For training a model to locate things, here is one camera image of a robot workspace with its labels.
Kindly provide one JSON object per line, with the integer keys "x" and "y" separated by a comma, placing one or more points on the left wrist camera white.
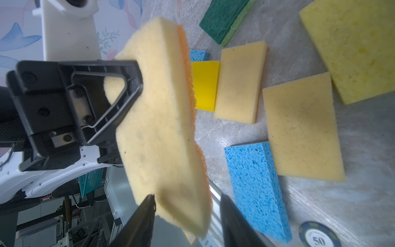
{"x": 68, "y": 30}

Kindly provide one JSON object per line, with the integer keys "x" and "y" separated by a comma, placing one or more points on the blue sponge left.
{"x": 199, "y": 55}

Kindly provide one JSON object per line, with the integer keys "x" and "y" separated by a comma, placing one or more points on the bright yellow sponge left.
{"x": 205, "y": 83}

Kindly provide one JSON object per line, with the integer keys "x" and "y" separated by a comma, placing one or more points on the large blue sponge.
{"x": 257, "y": 190}

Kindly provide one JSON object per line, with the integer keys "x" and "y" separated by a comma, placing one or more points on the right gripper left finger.
{"x": 139, "y": 229}

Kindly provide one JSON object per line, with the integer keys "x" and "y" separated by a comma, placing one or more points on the tan yellow orange-backed sponge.
{"x": 156, "y": 138}

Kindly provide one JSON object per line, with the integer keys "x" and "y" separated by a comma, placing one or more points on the poker chip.
{"x": 314, "y": 234}

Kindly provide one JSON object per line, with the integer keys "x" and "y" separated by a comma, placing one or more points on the pale yellow sponge left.
{"x": 241, "y": 70}

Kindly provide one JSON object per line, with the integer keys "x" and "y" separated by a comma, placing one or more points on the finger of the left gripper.
{"x": 63, "y": 106}

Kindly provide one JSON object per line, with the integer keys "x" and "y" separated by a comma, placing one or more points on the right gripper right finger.
{"x": 237, "y": 232}

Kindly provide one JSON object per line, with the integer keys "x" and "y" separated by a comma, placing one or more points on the dark green scouring sponge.
{"x": 223, "y": 18}

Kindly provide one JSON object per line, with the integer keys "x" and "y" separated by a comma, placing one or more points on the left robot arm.
{"x": 34, "y": 184}

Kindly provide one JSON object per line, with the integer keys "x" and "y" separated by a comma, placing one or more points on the yellow-green sponge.
{"x": 356, "y": 41}

